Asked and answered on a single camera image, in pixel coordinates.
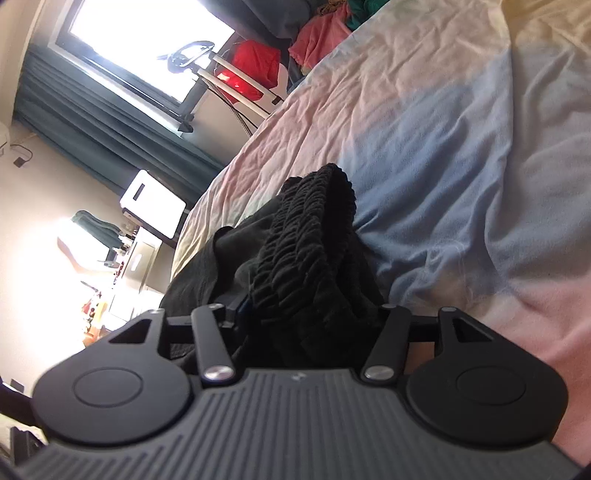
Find black pants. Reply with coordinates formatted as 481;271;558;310
160;164;385;370

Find white dresser desk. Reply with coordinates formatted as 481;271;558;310
82;228;174;347

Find dark chair white back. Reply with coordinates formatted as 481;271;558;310
119;170;186;248

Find vanity mirror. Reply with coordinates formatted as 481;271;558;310
56;210;124;272

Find pastel bed sheet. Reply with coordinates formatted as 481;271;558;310
172;1;590;463

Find red garment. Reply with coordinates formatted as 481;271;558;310
214;40;280;102

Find teal left curtain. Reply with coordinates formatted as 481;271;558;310
14;45;224;205

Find pink garment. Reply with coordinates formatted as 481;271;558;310
288;1;351;71

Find blue-grey right curtain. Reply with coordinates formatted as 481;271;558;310
204;0;327;44

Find green garment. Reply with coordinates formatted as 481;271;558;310
346;0;389;31

